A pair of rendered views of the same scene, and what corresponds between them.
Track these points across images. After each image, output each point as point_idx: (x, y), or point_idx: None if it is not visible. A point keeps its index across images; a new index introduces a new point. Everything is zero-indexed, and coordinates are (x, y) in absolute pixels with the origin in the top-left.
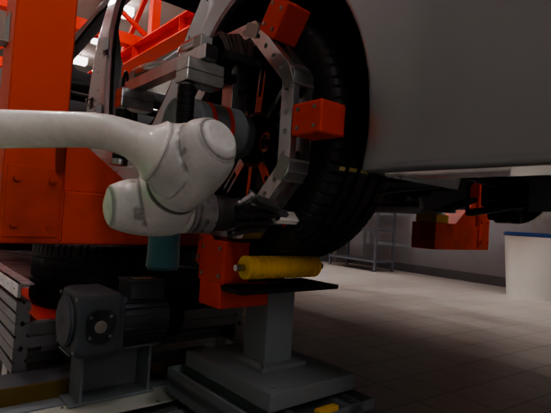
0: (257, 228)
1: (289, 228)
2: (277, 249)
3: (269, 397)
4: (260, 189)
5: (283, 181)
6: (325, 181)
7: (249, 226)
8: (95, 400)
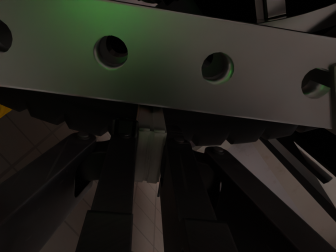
0: (71, 206)
1: (105, 115)
2: (0, 103)
3: None
4: (214, 19)
5: (329, 131)
6: (299, 127)
7: (51, 213)
8: None
